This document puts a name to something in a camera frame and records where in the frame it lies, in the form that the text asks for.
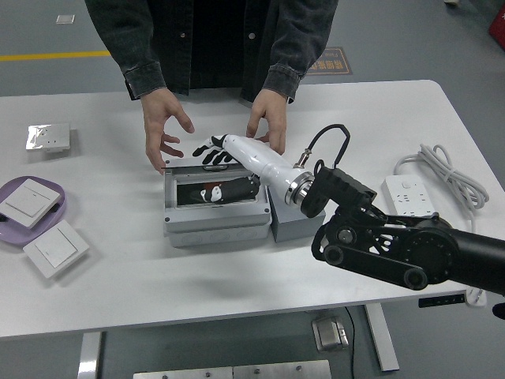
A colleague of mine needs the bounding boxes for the person's left hand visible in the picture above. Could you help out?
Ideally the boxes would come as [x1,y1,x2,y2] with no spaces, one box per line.
[246,88,288,156]

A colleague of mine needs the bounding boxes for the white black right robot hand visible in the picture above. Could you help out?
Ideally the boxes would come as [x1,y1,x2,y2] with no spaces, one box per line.
[192,133,303,205]

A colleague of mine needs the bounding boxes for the person's right hand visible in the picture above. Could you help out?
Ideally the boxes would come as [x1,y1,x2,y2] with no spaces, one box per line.
[140,87,196,174]

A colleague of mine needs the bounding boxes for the grey electrical box clear lid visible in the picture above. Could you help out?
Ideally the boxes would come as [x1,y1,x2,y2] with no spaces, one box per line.
[163,159,273,249]

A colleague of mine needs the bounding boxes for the grey cube with round recess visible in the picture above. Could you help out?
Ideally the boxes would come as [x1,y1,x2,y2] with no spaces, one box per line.
[267,185,327,244]

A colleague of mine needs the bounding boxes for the metal floor socket box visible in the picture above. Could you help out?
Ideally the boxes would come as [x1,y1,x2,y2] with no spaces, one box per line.
[311,315,350,352]

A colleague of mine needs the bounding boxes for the person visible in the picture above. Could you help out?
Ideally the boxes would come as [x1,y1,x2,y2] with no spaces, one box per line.
[84,0,339,174]

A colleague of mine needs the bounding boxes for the white socket in plastic wrap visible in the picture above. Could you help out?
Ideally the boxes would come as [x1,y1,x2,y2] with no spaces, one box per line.
[25,123,71,153]

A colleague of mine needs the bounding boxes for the white power strip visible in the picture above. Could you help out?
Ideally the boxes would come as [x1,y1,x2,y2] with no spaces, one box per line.
[380,174,439,217]

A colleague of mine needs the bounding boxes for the purple tray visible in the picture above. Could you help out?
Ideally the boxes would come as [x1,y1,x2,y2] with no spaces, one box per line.
[0,175,67,249]

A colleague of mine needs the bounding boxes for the white table leg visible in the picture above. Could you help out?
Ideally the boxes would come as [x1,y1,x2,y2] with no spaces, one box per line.
[363,303,399,372]
[77,331,103,379]

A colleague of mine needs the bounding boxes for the black table control panel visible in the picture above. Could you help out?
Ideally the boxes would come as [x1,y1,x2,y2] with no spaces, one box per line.
[417,292,467,309]

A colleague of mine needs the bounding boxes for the red object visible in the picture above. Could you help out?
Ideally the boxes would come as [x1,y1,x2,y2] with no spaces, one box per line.
[488,7,505,43]

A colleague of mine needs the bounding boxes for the white wall switch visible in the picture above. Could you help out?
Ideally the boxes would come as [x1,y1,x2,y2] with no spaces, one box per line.
[0,178,65,229]
[22,220,91,280]

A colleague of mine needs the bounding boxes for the white power cord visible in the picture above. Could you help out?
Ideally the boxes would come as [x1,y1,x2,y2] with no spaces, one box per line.
[393,143,490,307]

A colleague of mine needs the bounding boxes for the metal base plate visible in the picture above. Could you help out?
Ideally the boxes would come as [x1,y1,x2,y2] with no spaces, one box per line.
[133,359,332,379]

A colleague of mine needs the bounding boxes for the thin black floor cable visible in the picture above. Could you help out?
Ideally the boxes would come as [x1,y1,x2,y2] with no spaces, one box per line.
[345,306,358,379]

